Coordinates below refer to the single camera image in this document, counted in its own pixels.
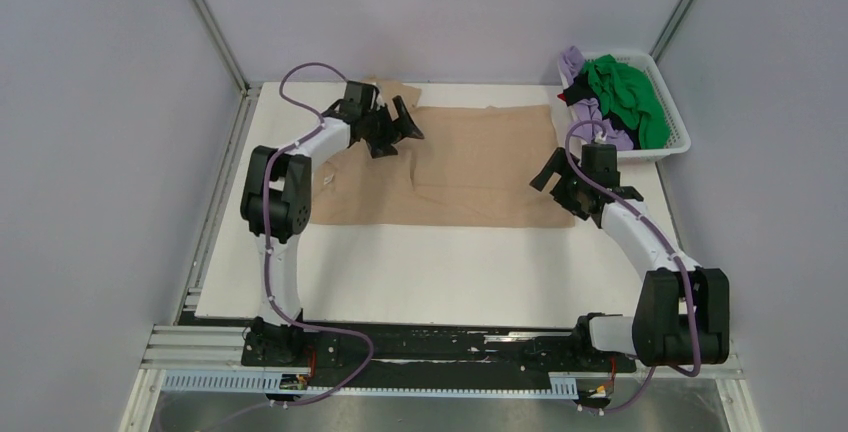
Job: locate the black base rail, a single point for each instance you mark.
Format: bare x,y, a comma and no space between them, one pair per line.
446,357

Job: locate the green t shirt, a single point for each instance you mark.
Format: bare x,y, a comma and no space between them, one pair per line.
628,94

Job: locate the left corner metal post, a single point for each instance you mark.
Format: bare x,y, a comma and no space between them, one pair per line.
221,45

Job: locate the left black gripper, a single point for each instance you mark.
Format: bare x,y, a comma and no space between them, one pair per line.
384,148

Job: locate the black garment in basket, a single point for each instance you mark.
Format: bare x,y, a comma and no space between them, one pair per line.
584,104

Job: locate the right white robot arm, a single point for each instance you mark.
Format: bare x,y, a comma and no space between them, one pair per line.
682,317

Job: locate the corner metal post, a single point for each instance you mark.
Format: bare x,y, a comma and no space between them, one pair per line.
671,26
221,45

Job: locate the lavender t shirt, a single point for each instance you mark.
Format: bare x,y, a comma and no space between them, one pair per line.
570,64

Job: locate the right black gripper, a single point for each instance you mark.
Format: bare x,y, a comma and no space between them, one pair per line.
557,163

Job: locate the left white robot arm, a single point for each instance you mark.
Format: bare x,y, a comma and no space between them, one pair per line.
276,204

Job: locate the white plastic laundry basket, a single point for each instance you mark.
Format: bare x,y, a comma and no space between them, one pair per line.
679,141

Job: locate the aluminium frame rail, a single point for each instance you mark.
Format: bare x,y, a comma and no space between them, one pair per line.
220,349

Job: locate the right corner metal post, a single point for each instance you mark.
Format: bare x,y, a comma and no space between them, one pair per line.
671,26

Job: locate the beige t shirt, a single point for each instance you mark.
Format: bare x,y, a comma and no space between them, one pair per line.
472,169

